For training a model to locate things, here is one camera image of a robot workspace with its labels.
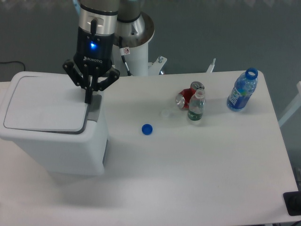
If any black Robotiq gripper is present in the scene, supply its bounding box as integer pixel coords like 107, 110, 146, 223
63, 27, 120, 104

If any white trash can lid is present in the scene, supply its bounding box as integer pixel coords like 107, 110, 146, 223
4, 75, 87, 132

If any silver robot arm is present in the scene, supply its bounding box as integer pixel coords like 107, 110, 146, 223
63, 0, 155, 104

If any white plastic trash can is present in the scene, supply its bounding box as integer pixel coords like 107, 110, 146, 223
0, 72, 109, 176

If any blue bottle cap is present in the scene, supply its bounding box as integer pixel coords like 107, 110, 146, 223
141, 123, 153, 136

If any clear white bottle cap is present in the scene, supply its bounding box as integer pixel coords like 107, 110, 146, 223
161, 109, 171, 118

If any crushed red soda can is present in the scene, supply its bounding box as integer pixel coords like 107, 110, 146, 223
175, 81, 205, 110

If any clear green-label water bottle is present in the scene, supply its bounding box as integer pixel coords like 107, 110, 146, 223
188, 88, 206, 121

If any blue drink bottle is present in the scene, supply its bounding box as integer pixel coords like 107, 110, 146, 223
227, 67, 258, 112

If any white furniture leg right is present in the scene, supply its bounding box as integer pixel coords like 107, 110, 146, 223
278, 81, 301, 128

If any black device at edge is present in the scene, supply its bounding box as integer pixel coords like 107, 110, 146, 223
283, 191, 301, 216

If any black cable on pedestal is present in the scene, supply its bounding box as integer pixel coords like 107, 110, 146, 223
118, 35, 133, 77

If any white metal base frame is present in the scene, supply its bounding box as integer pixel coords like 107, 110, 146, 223
81, 56, 217, 77

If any black floor cable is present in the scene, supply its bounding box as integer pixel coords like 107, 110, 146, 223
0, 61, 25, 71

